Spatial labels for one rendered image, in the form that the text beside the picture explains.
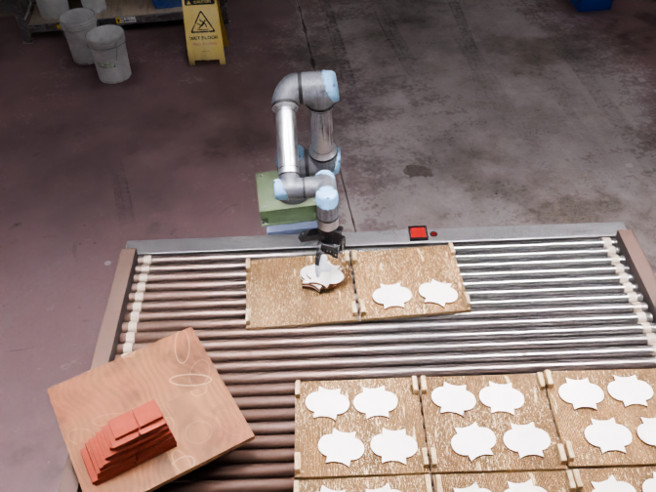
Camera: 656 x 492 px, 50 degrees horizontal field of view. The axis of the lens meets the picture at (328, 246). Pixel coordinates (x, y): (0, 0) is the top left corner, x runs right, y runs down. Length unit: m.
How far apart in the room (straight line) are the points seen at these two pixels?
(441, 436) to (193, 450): 0.77
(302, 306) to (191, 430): 0.67
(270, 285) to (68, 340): 1.59
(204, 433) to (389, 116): 3.51
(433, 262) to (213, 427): 1.11
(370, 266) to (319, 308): 0.30
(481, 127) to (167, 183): 2.24
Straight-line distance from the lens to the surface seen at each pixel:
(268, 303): 2.67
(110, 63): 5.94
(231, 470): 2.31
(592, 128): 5.43
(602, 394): 2.53
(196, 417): 2.28
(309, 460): 2.28
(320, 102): 2.64
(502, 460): 2.32
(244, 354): 2.55
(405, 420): 2.35
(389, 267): 2.78
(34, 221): 4.82
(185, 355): 2.43
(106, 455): 2.17
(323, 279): 2.66
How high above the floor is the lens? 2.92
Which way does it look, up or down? 44 degrees down
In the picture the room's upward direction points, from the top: 2 degrees counter-clockwise
